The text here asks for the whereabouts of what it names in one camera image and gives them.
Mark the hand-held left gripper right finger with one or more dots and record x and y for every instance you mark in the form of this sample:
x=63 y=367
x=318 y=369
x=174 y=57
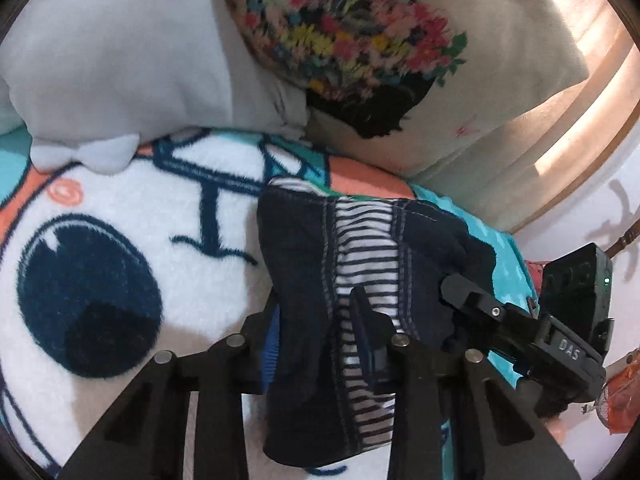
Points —
x=367 y=345

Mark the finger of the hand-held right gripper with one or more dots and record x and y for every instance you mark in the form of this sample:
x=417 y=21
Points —
x=510 y=347
x=475 y=300

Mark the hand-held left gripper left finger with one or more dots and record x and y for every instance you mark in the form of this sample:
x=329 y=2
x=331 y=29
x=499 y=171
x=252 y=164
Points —
x=272 y=340

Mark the navy striped pants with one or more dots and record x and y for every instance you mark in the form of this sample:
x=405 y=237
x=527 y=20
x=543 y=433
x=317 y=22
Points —
x=300 y=260

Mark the red cloth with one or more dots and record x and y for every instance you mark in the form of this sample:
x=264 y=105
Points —
x=534 y=280

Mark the orange mesh item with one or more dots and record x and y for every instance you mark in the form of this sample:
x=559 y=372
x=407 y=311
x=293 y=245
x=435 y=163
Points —
x=622 y=400

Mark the brown wooden stick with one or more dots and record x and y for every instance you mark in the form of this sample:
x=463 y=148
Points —
x=627 y=241

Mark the cartoon printed blanket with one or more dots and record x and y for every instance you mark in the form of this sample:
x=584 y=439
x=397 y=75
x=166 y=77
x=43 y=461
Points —
x=125 y=210

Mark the floral printed cushion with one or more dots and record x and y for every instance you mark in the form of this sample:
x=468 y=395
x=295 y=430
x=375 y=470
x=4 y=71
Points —
x=500 y=35

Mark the grey plush pillow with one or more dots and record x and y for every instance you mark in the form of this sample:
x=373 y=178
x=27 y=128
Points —
x=125 y=60

